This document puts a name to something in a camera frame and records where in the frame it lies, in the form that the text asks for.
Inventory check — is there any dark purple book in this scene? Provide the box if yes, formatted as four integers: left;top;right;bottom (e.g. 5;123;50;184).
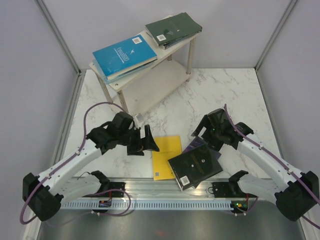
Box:
181;136;223;191

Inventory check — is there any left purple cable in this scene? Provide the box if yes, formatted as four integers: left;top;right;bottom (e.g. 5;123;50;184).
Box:
19;101;126;226

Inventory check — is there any purple cable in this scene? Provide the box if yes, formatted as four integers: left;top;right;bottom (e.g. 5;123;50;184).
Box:
19;101;126;226
223;103;320;230

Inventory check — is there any bright blue book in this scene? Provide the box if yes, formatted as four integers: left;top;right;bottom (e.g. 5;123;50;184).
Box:
92;34;158;78

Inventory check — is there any yellow book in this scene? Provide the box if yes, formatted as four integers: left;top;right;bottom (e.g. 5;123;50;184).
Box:
152;135;182;181

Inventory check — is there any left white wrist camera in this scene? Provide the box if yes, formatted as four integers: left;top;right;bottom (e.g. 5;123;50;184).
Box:
133;113;145;128

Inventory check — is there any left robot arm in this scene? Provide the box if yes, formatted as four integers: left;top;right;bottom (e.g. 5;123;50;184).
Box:
22;111;160;222

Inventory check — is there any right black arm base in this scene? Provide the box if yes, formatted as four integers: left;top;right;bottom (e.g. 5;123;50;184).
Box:
208;181;256;199

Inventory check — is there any black book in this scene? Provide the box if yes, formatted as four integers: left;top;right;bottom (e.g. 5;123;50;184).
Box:
168;145;223;191

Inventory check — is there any aluminium front rail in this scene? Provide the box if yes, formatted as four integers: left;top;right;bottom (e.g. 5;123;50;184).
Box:
59;174;279;201

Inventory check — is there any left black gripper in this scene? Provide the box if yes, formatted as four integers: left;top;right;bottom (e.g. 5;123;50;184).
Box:
117;124;159;156

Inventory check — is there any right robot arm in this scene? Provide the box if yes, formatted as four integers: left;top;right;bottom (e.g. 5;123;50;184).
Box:
191;107;320;222

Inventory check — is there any light blue cat book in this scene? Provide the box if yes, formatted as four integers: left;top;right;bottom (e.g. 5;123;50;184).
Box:
91;58;151;85

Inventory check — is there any dark green book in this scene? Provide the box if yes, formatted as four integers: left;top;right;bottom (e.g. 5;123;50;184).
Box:
145;12;203;46

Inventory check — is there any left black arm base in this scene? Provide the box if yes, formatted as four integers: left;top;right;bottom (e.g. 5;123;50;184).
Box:
98;181;126;199

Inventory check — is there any white slotted cable duct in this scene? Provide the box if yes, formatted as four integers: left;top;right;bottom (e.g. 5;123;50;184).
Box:
61;199;237;211

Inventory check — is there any white two-tier shelf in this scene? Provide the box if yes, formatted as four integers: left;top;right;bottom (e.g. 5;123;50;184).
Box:
89;30;199;115

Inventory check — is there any dark blue Wuthering Heights book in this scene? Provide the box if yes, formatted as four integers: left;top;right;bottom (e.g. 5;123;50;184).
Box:
146;30;195;50

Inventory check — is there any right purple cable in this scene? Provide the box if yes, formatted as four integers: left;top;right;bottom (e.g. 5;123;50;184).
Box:
223;103;320;230

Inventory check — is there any pale green book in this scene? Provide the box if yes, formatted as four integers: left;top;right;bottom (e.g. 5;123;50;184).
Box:
108;60;156;82

